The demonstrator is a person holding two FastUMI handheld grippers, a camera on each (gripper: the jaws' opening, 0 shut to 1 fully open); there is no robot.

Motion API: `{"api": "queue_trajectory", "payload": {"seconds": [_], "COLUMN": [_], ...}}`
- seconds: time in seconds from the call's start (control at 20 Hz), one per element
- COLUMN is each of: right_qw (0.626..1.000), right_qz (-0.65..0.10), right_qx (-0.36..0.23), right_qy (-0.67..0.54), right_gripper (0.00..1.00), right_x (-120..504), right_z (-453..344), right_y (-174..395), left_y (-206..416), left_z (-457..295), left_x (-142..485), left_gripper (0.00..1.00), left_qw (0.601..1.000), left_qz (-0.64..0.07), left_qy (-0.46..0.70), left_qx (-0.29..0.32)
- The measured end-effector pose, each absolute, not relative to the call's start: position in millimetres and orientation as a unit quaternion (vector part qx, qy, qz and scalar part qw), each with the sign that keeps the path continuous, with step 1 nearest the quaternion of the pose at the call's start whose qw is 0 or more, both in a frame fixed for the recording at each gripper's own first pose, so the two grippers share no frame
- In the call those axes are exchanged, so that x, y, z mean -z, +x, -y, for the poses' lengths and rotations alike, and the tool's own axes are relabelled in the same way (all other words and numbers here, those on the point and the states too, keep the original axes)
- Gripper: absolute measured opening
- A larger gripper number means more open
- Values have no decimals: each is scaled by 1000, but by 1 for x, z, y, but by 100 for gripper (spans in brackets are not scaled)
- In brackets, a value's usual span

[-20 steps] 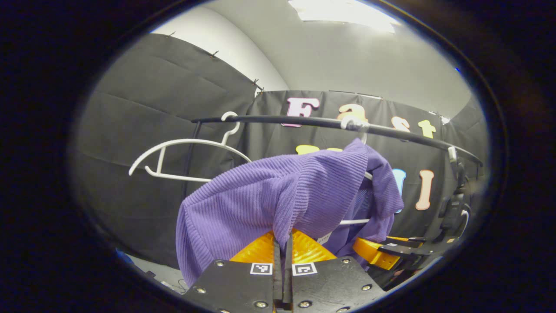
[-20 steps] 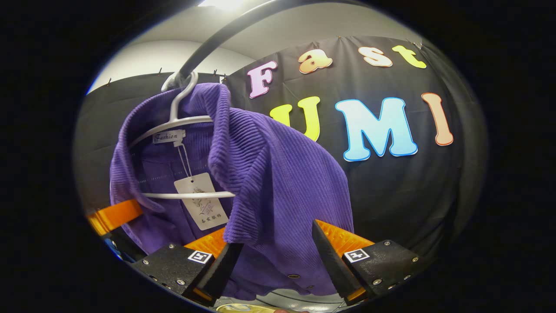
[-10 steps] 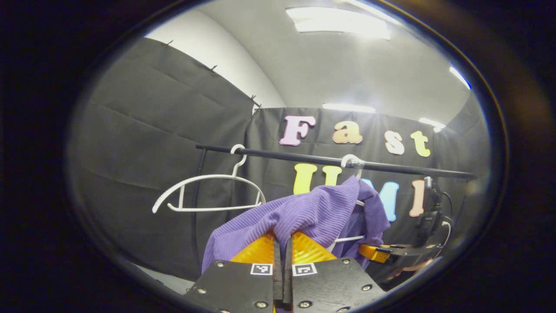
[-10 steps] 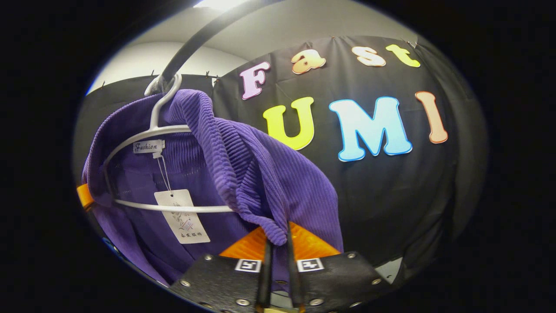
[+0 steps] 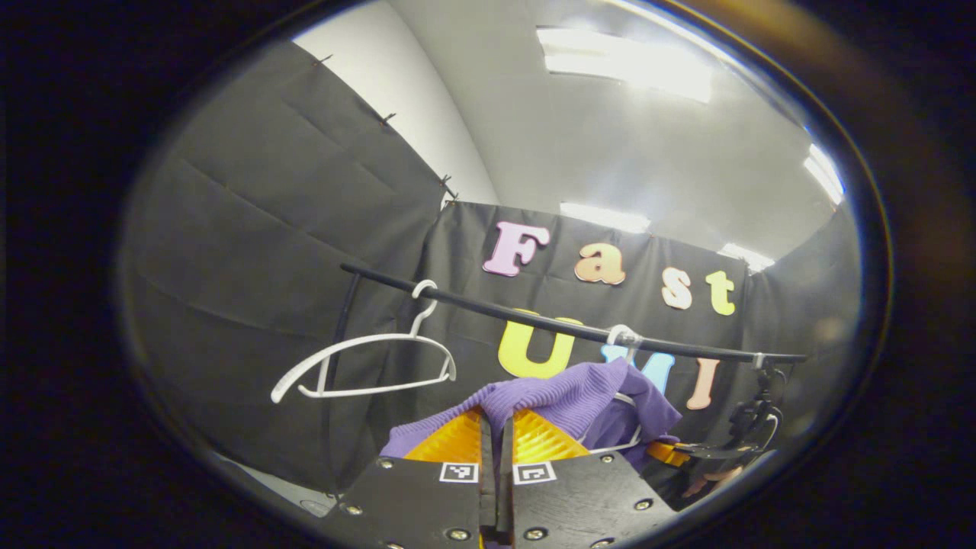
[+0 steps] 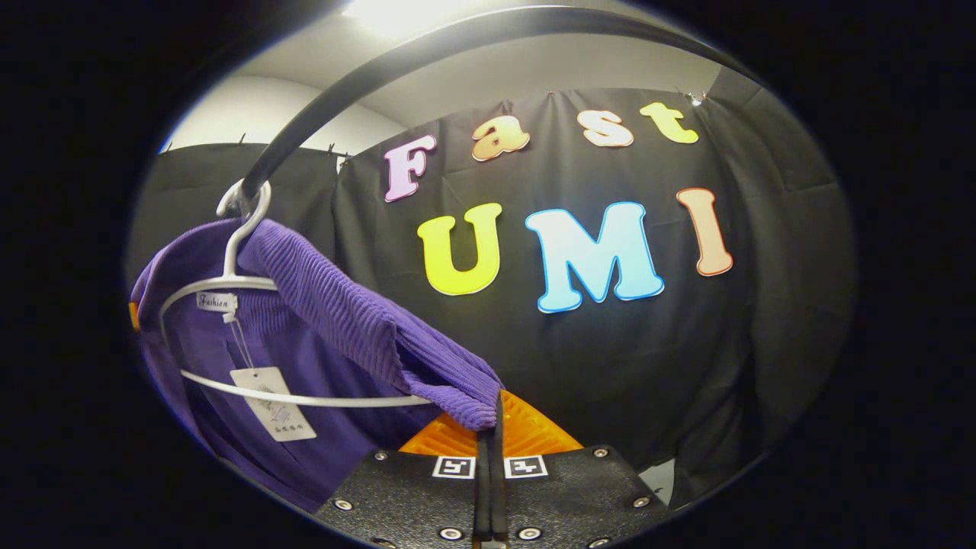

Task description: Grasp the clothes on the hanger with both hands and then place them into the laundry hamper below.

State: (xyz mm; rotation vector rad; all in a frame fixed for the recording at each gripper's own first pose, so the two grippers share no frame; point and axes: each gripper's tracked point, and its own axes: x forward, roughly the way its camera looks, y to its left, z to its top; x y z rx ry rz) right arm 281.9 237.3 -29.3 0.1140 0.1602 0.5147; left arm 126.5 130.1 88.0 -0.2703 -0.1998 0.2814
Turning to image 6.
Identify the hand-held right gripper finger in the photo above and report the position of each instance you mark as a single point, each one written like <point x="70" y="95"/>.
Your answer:
<point x="482" y="488"/>
<point x="499" y="488"/>

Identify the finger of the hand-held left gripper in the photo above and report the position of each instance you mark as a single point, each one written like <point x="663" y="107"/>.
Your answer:
<point x="134" y="315"/>

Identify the purple knit garment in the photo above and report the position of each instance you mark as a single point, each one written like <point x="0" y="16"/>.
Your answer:
<point x="343" y="320"/>

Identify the white plastic hanger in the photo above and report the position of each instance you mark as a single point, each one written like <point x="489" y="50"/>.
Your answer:
<point x="242" y="229"/>

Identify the black metal clothes rack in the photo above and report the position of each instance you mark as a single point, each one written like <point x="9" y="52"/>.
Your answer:
<point x="366" y="80"/>

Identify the black backdrop cloth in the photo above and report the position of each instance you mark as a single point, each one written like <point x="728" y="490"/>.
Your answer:
<point x="762" y="343"/>

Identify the large ceiling light panel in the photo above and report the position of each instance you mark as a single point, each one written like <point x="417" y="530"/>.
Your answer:
<point x="396" y="11"/>

